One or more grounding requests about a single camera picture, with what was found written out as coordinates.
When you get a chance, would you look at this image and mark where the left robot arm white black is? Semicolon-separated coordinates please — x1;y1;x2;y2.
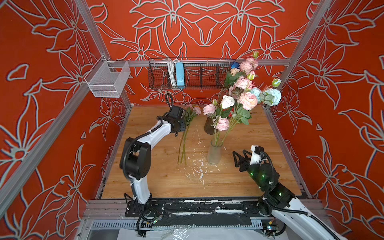
120;94;186;222

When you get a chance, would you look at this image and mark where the brown ribbed glass vase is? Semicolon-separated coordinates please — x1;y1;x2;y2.
204;117;216;135

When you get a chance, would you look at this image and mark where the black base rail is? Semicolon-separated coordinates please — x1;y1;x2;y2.
124;194;284;230

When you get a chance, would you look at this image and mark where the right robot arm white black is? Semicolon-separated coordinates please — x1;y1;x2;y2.
233;145;345;240

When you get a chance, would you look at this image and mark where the clear frosted glass vase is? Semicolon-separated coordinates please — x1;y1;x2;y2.
207;138;223;165

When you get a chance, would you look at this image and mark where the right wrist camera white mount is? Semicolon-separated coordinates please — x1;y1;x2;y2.
250;145;264;165

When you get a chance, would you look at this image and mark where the pink carnation spray stem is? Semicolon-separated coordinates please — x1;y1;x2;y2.
239;51;259;75

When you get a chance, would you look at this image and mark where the pink peach rose stem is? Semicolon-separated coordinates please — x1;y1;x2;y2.
222;73;258;141

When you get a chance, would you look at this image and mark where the single white rose stem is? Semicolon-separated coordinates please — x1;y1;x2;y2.
213;95;235;140

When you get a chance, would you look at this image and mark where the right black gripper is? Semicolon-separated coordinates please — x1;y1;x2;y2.
233;149;269;193

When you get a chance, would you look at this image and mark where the white mesh wall basket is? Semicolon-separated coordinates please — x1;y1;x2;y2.
85;57;131;98

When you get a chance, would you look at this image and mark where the red pink mixed stem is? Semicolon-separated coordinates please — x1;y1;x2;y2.
203;96;234;147

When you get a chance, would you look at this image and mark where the pale blue white flower stem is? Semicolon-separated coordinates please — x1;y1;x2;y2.
251;78;282;107

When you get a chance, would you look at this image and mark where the black wire wall basket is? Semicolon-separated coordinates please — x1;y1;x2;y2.
148;58;235;90

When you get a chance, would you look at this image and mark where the blue rose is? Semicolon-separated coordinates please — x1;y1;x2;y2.
231;62;240;69

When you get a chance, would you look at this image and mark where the pink flower bunch right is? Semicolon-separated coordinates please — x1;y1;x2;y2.
178;104;202;165

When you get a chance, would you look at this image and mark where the cream peach rose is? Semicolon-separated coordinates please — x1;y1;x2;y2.
230;68;240;76

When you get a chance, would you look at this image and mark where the light blue box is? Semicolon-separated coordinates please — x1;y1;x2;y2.
175;62;185;89

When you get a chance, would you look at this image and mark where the white cable bundle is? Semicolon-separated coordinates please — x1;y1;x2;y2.
166;59;178;88

